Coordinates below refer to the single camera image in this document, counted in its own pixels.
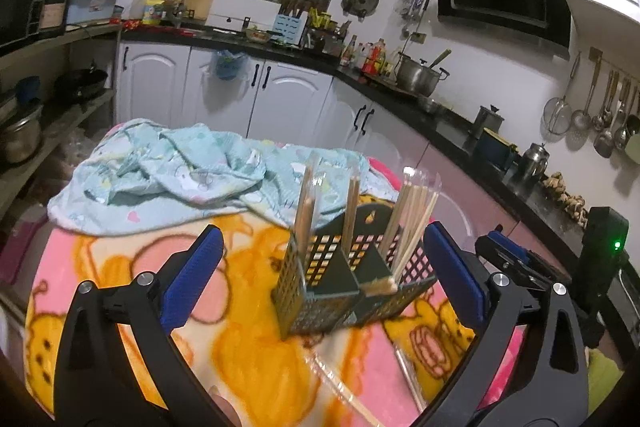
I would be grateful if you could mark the steel cooking pot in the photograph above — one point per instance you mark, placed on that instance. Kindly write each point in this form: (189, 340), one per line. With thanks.
(417, 74)

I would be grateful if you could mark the wall power outlet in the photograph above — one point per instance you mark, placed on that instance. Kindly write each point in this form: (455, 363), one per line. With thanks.
(418, 38)

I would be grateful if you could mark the wooden shelf unit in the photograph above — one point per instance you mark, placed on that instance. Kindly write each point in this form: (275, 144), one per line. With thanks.
(60, 42)

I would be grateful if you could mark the row of sauce bottles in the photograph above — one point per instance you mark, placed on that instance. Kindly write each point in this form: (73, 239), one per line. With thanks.
(372, 57)

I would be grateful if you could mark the large steel pot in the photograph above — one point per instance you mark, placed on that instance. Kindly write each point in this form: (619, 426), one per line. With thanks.
(20, 137)

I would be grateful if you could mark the bunch of chopsticks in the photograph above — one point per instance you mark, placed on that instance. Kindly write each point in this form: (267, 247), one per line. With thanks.
(412, 222)

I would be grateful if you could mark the condiment packet holder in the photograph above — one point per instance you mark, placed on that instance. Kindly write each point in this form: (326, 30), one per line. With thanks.
(325, 32)

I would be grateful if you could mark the row of hanging steel ladles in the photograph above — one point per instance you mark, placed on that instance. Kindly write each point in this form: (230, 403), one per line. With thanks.
(607, 127)

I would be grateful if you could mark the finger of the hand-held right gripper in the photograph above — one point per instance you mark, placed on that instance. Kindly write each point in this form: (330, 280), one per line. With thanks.
(510, 247)
(505, 264)

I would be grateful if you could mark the white countertop appliance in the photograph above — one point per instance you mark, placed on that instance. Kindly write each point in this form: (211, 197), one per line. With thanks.
(245, 11)

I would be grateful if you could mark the blue enamel pot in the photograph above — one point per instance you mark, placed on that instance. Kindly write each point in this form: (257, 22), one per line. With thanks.
(495, 149)

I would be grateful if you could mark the yellow jar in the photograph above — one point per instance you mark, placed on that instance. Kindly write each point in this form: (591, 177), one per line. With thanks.
(152, 11)

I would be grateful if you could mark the black kitchen countertop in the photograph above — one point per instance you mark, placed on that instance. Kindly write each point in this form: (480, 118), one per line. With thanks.
(450, 122)

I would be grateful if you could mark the pile of ginger roots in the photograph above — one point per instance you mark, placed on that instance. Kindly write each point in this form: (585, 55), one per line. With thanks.
(565, 197)

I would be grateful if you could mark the wooden stick utensil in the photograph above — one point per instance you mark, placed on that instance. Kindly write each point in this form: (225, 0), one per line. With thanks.
(351, 212)

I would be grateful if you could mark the blue knife block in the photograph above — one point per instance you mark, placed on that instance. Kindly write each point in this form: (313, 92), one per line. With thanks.
(289, 29)

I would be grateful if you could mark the pink cartoon printed blanket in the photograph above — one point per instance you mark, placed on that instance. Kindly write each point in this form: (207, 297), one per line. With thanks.
(250, 357)

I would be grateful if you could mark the blue plastic basin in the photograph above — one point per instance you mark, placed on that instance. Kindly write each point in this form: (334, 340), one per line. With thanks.
(92, 6)

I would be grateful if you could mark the steel faucet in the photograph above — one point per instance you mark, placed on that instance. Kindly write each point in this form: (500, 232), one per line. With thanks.
(180, 2)

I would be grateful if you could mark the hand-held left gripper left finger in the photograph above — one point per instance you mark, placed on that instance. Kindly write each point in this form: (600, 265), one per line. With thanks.
(192, 274)

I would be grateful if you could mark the steel kettle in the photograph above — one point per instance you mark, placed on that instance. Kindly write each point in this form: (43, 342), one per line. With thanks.
(532, 162)

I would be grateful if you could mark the black wok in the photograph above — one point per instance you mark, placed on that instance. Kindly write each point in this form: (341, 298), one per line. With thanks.
(80, 79)

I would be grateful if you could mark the hanging small utensil rack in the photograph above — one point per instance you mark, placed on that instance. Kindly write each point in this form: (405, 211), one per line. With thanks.
(415, 9)

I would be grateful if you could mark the light blue printed cloth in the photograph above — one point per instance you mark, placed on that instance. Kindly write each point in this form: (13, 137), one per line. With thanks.
(175, 177)

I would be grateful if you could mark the green perforated utensil holder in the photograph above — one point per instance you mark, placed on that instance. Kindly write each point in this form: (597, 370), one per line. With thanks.
(330, 302)

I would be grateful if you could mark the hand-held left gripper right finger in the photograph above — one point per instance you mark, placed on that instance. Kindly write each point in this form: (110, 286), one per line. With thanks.
(452, 274)

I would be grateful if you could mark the small blue bowl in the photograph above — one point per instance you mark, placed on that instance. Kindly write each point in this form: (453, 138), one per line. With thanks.
(27, 89)

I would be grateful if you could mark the blue plastic bag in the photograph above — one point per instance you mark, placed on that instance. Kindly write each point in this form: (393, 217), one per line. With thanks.
(230, 66)

